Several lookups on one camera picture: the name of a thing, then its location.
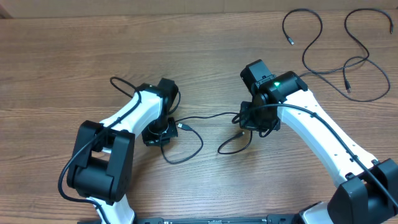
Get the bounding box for black USB cable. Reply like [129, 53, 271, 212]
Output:
[160, 111, 253, 165]

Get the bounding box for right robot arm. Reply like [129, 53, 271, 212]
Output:
[234, 60, 397, 223]

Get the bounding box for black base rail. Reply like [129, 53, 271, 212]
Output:
[77, 214, 305, 224]

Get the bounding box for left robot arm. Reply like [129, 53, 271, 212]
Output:
[60, 78, 178, 223]

